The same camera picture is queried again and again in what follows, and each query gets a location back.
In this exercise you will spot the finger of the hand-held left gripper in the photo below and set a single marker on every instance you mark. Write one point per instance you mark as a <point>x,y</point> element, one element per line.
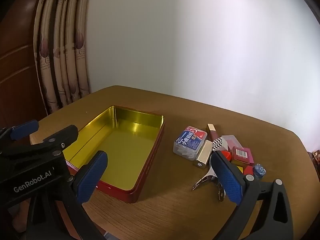
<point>60,137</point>
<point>23,130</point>

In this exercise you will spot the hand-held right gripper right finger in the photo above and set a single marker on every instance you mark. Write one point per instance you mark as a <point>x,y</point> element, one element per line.
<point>228,180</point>

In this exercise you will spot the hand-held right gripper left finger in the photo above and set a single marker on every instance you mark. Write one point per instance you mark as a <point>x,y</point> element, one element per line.
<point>91,180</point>

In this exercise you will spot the dark red block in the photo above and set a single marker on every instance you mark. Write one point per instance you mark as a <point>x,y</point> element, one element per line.
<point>226,155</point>

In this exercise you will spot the red box with barcode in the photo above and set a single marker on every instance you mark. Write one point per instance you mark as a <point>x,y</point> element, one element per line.
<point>242,155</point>

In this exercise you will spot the small blue clear container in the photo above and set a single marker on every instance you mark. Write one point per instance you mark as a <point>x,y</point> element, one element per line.
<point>259,171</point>

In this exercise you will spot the gold metal lighter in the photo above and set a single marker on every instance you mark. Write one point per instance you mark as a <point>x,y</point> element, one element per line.
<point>203,155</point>

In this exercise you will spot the black white zigzag box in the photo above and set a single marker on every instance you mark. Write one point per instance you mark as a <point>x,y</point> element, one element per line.
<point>218,143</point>

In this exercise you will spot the pink block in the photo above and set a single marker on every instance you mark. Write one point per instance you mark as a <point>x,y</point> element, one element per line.
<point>232,141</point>

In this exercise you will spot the red tin box gold inside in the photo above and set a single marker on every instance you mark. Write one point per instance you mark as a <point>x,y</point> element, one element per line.
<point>125,150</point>

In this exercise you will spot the mauve lipstick gold cap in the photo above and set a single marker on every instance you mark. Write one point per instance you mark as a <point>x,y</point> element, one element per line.
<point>212,130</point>

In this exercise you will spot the clear floss pick box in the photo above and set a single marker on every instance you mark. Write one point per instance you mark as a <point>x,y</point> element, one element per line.
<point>190,140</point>

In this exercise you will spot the yellow block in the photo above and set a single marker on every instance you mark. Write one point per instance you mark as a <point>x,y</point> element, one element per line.
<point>240,168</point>

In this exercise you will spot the silver metal binder clip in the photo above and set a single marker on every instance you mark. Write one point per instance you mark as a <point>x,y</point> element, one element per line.
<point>207,178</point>

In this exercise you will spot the brown wooden door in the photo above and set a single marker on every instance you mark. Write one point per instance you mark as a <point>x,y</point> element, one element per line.
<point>17,67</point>

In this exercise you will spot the beige leaf print curtain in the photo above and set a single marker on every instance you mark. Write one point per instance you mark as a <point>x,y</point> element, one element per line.
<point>62,55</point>

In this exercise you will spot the brown patterned item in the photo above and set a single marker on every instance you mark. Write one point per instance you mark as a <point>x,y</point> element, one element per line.
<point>317,155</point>

